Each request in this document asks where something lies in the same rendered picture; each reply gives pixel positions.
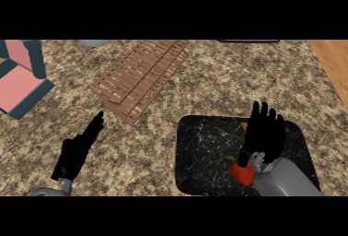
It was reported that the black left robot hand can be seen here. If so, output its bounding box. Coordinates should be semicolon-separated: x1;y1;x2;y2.
50;111;106;182

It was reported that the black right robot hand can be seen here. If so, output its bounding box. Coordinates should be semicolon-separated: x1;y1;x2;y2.
236;100;287;169

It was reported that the black marbled tray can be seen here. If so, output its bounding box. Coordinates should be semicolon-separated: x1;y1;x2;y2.
174;114;321;197

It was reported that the brown wooden tiered shelf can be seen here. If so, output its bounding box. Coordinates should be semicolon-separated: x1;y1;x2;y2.
90;40;190;125

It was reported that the pink and teal box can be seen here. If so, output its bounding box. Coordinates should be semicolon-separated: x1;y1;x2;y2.
0;40;56;121

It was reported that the dark flat appliance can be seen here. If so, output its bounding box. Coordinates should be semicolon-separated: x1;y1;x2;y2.
217;40;283;44

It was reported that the grey round object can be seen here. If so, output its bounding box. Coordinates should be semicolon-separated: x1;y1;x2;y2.
78;40;112;48

